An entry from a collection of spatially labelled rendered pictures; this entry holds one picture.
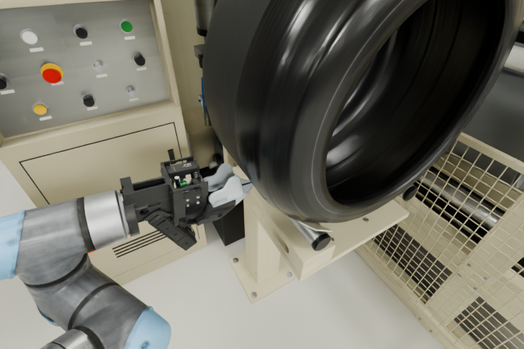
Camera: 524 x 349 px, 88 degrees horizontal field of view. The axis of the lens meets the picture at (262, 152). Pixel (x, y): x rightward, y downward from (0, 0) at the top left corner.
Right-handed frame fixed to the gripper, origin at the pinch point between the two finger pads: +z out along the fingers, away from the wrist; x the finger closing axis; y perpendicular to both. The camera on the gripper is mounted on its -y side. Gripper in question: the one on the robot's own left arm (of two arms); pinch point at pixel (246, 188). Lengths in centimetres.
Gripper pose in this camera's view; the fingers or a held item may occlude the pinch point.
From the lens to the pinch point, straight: 50.8
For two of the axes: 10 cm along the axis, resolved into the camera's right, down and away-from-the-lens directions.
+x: -5.0, -5.4, 6.8
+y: 1.2, -8.1, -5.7
